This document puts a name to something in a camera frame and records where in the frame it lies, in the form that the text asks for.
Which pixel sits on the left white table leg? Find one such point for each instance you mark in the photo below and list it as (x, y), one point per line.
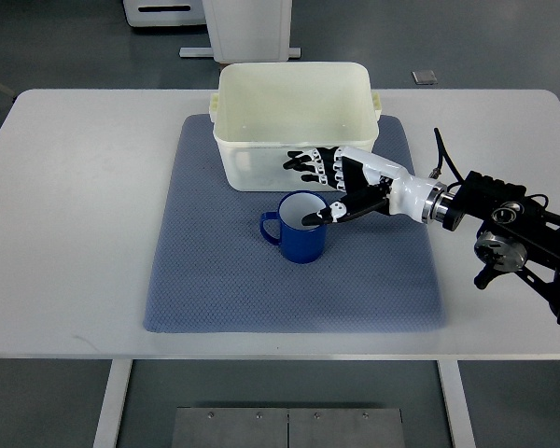
(109, 421)

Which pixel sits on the blue mug white inside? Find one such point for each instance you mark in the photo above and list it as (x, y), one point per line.
(297, 242)

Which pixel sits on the white plastic box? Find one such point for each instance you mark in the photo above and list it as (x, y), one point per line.
(262, 111)

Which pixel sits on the blue textured mat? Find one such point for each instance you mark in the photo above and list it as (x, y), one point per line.
(214, 272)

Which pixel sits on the small grey floor plate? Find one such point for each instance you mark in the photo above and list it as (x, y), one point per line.
(424, 77)

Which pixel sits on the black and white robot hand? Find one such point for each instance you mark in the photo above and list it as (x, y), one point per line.
(368, 182)

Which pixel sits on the white cabinet with slot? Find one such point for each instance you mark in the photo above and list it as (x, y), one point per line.
(163, 13)

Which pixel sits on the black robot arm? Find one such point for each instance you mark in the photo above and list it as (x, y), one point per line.
(518, 234)

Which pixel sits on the white table leg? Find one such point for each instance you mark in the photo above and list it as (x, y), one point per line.
(109, 421)
(455, 403)

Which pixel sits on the right white table leg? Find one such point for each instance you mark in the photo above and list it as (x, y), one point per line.
(455, 403)

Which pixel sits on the white pedestal stand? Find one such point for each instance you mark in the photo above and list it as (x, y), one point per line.
(243, 31)

